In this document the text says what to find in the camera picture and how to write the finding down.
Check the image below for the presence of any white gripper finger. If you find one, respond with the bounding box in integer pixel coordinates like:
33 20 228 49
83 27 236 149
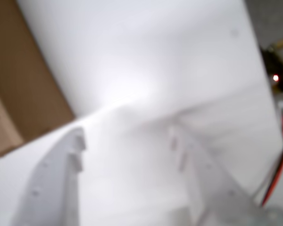
167 124 269 226
10 127 87 226

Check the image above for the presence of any brown cardboard box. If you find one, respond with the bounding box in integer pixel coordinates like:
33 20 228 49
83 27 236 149
0 0 75 161

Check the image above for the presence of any red black servo cable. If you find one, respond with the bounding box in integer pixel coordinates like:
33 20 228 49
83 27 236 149
260 116 283 208

